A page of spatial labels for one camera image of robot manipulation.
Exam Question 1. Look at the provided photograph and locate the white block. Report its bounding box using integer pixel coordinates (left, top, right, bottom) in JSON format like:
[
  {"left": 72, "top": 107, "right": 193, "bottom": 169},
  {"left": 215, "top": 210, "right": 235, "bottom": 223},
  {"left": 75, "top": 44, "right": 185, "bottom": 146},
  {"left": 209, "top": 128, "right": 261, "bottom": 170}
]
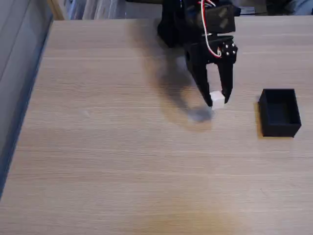
[{"left": 209, "top": 91, "right": 225, "bottom": 111}]

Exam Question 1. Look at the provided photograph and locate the black open box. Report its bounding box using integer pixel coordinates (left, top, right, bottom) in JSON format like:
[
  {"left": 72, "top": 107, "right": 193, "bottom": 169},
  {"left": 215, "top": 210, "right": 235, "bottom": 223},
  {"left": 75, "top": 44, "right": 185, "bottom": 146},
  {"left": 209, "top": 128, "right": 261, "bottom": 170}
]
[{"left": 258, "top": 88, "right": 302, "bottom": 138}]

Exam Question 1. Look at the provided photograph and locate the dark blue cloth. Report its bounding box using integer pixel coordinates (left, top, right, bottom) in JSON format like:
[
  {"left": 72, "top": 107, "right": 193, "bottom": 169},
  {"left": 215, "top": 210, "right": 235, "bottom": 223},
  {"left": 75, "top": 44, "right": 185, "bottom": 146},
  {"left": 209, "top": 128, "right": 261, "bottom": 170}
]
[{"left": 266, "top": 0, "right": 313, "bottom": 16}]

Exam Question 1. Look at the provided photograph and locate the pale hanging cloth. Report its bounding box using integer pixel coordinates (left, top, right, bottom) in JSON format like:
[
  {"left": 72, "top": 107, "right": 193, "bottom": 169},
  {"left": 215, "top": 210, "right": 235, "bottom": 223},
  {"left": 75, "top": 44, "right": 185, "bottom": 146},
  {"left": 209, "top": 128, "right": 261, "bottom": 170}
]
[{"left": 67, "top": 0, "right": 128, "bottom": 21}]

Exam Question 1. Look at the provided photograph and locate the white and red cable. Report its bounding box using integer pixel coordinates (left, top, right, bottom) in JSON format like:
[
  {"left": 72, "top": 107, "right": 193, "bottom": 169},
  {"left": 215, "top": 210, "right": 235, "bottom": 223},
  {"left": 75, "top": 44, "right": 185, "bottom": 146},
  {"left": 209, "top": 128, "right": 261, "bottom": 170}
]
[{"left": 198, "top": 0, "right": 223, "bottom": 59}]

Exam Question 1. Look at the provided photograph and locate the wooden frame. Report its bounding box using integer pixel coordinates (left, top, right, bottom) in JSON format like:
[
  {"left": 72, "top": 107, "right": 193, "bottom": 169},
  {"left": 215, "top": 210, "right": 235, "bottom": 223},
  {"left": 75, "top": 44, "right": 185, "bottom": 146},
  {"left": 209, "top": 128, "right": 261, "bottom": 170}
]
[{"left": 47, "top": 0, "right": 68, "bottom": 21}]

